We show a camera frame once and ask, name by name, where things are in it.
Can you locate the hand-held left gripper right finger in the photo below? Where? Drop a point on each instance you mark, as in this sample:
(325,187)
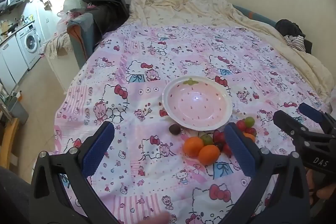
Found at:
(240,151)

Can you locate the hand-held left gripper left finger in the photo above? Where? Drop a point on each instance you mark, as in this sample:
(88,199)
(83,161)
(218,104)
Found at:
(98,150)

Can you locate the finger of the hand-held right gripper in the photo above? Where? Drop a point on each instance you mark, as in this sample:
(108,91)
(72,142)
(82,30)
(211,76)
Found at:
(287,123)
(311,111)

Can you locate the orange mandarin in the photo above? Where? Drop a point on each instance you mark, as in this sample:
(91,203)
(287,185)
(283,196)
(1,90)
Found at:
(250,137)
(193,146)
(209,154)

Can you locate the dark purple grape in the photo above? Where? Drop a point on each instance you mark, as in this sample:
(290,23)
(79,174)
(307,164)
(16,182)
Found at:
(219,146)
(174,129)

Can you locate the red cherry tomato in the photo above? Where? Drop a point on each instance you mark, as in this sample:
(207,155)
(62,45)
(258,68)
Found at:
(241,124)
(227,150)

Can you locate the green grape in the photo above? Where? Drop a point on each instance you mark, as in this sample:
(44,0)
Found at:
(206,138)
(249,121)

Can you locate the pink strawberry-print plate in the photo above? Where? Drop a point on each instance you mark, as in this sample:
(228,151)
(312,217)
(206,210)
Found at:
(198,103)

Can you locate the person's right hand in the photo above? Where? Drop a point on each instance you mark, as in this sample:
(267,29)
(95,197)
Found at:
(321,187)

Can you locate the striped garment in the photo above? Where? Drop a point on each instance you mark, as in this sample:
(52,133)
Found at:
(295,41)

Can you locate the black cloth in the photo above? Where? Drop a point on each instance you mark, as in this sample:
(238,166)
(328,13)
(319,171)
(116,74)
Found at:
(288,26)

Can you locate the grey bin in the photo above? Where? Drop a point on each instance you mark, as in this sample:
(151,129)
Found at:
(18,109)

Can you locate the wooden chair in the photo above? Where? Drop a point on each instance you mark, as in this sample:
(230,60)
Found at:
(8,140)

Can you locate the pink cartoon printed blanket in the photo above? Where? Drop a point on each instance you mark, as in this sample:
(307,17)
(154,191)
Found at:
(157,69)

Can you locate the grey-blue sofa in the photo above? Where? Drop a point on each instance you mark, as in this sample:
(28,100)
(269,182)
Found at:
(81,40)

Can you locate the blue bed headboard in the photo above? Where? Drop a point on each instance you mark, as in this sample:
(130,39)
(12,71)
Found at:
(252,12)

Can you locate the white cabinet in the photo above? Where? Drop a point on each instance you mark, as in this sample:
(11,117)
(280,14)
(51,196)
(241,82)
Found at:
(10,61)

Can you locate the white washing machine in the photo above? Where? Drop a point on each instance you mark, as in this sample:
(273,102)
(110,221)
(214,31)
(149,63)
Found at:
(30,41)

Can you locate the white plastic bag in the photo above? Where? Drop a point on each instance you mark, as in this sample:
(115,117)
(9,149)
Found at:
(71,1)

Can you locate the cream quilt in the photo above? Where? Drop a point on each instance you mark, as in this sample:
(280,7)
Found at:
(183,8)

